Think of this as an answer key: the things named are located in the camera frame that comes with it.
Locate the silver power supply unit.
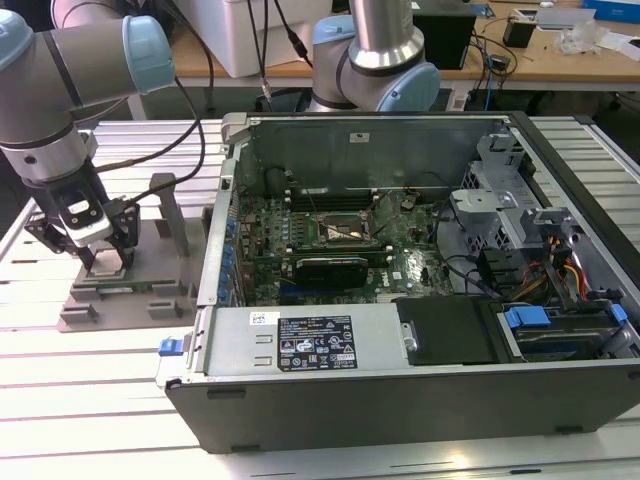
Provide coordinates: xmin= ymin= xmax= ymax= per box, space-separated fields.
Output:
xmin=202 ymin=304 xmax=416 ymax=376

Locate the coloured wire bundle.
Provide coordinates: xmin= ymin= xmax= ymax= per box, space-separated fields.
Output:
xmin=514 ymin=234 xmax=589 ymax=301

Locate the silver CPU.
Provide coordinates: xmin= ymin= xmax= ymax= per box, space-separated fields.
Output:
xmin=88 ymin=263 xmax=126 ymax=280

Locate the white paper sheet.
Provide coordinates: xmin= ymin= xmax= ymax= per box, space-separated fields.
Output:
xmin=594 ymin=32 xmax=640 ymax=59

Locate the loose green RAM stick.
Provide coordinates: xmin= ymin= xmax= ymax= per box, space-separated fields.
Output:
xmin=97 ymin=283 xmax=152 ymax=295

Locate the metal locking lever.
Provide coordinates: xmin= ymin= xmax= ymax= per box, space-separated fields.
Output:
xmin=304 ymin=190 xmax=324 ymax=229
xmin=368 ymin=195 xmax=401 ymax=237

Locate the black camera cable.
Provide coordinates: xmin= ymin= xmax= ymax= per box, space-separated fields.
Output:
xmin=92 ymin=74 xmax=207 ymax=204

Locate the black hanging cable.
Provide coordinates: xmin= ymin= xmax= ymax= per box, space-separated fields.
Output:
xmin=247 ymin=0 xmax=275 ymax=100
xmin=273 ymin=0 xmax=315 ymax=67

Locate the CPU socket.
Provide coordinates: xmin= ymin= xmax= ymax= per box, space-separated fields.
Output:
xmin=314 ymin=210 xmax=376 ymax=247

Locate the black open PC case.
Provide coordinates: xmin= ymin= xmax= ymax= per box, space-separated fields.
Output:
xmin=154 ymin=110 xmax=640 ymax=454

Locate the black round case speaker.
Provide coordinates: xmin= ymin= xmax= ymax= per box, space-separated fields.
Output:
xmin=263 ymin=167 xmax=287 ymax=197

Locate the grey flat box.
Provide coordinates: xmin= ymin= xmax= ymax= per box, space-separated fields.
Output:
xmin=535 ymin=7 xmax=597 ymax=32

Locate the silver metal drive cage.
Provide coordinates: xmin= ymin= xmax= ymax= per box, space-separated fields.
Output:
xmin=447 ymin=132 xmax=541 ymax=261

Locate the white plastic box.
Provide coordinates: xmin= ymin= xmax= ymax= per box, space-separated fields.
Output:
xmin=174 ymin=0 xmax=321 ymax=79

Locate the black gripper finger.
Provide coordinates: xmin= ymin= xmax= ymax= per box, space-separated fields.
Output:
xmin=24 ymin=211 xmax=96 ymax=274
xmin=104 ymin=198 xmax=142 ymax=275

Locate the black plastic shroud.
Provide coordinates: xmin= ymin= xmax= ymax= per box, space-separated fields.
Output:
xmin=394 ymin=295 xmax=504 ymax=367

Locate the small black box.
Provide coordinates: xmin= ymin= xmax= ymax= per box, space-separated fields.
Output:
xmin=502 ymin=14 xmax=536 ymax=49

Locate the black connector block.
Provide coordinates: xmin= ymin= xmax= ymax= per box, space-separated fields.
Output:
xmin=477 ymin=247 xmax=521 ymax=296

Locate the black graphics card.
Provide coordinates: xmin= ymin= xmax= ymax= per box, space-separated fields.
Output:
xmin=292 ymin=255 xmax=369 ymax=290

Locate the clear plastic bag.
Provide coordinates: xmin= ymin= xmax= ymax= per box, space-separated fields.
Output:
xmin=553 ymin=22 xmax=610 ymax=56

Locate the green motherboard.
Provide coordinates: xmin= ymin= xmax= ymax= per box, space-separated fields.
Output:
xmin=234 ymin=192 xmax=451 ymax=306

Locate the large black box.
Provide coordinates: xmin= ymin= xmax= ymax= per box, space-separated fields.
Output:
xmin=412 ymin=9 xmax=477 ymax=71

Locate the grey case release latch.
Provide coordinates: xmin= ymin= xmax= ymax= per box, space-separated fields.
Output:
xmin=221 ymin=112 xmax=250 ymax=147

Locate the blue cardboard box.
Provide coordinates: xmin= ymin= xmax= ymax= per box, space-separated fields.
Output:
xmin=582 ymin=0 xmax=640 ymax=24

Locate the grey parts rack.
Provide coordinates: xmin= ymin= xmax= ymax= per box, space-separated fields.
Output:
xmin=55 ymin=172 xmax=216 ymax=335

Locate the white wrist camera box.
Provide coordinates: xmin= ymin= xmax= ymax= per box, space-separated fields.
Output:
xmin=59 ymin=199 xmax=114 ymax=247

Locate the hard disk in blue carrier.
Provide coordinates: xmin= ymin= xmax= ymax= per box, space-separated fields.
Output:
xmin=499 ymin=299 xmax=630 ymax=362

